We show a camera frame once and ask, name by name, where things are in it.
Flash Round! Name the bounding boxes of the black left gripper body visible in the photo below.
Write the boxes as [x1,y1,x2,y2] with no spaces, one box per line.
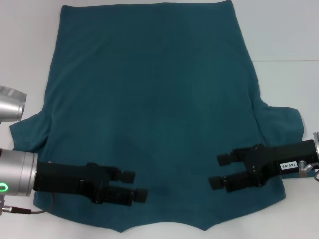
[33,161,132,206]

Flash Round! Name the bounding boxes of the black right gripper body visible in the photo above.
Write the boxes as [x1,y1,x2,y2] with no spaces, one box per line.
[224,140,319,200]

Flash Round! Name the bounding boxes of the blue short-sleeved shirt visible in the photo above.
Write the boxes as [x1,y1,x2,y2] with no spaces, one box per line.
[9,0,305,234]

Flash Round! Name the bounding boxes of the left arm cable with connector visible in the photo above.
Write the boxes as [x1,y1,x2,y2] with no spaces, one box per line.
[0,190,56,215]

